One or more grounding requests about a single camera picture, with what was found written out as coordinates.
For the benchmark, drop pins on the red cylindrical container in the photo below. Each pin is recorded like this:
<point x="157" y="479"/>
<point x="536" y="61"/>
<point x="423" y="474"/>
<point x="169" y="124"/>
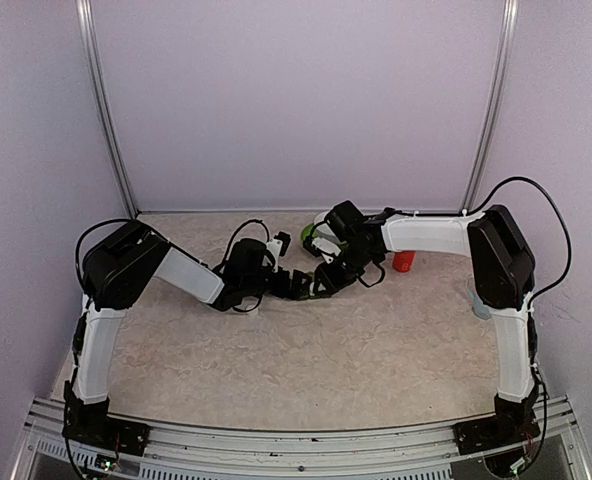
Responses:
<point x="403" y="261"/>

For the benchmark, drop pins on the aluminium frame post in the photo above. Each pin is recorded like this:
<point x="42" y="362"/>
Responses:
<point x="494" y="102"/>
<point x="85" y="17"/>

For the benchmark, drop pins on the light blue mug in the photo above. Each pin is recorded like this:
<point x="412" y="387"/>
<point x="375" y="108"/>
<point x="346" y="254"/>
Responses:
<point x="479" y="309"/>

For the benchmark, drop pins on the green plate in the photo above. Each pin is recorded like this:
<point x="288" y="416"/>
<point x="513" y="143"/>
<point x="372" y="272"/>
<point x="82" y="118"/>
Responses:
<point x="310" y="231"/>

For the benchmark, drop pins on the white ceramic bowl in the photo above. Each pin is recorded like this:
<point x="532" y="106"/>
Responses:
<point x="323" y="228"/>

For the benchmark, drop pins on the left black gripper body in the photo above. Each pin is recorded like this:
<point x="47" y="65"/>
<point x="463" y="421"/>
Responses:
<point x="281" y="289"/>

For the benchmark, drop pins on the right aluminium frame post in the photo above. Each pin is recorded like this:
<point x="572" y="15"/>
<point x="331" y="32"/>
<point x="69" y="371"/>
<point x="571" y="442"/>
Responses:
<point x="494" y="102"/>

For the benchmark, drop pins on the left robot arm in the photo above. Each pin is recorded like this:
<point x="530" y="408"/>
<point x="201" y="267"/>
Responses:
<point x="116" y="271"/>

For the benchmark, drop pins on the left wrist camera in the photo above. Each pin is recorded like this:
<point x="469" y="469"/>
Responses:
<point x="277" y="247"/>

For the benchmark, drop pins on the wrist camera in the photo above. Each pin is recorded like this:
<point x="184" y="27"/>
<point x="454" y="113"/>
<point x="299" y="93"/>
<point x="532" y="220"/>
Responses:
<point x="321" y="247"/>
<point x="277" y="247"/>

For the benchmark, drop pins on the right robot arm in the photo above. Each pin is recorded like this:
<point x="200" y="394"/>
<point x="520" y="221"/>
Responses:
<point x="502" y="265"/>

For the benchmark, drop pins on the left aluminium frame post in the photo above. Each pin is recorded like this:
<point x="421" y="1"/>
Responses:
<point x="85" y="17"/>

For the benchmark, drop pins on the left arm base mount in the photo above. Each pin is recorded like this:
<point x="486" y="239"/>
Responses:
<point x="108" y="432"/>

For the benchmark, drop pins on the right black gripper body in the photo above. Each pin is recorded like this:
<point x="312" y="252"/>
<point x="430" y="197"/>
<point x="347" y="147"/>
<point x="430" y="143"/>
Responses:
<point x="353" y="264"/>

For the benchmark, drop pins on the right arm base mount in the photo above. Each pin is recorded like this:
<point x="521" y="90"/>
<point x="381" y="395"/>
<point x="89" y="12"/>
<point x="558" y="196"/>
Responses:
<point x="496" y="430"/>

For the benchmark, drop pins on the front aluminium rail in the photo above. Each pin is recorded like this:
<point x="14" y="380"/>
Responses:
<point x="182" y="451"/>

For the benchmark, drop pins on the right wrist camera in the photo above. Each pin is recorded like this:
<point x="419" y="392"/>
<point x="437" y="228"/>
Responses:
<point x="321" y="247"/>

